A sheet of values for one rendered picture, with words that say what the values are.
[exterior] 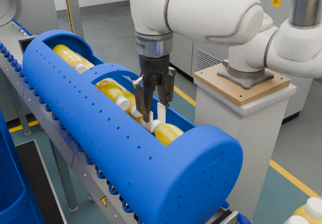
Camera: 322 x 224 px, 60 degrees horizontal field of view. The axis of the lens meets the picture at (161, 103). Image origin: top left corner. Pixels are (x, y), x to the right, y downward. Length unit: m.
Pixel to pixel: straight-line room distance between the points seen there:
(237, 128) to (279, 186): 1.11
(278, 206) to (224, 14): 1.77
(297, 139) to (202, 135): 2.16
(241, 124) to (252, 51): 0.29
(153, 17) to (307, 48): 0.62
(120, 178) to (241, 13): 0.42
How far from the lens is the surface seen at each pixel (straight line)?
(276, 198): 2.18
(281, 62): 1.11
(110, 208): 0.91
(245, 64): 1.18
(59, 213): 1.88
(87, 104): 0.78
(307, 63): 1.08
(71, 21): 1.87
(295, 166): 2.46
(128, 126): 0.65
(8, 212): 1.37
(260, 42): 1.13
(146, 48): 0.65
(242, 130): 1.22
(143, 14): 0.61
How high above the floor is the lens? 1.61
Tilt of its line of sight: 34 degrees down
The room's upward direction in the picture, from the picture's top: straight up
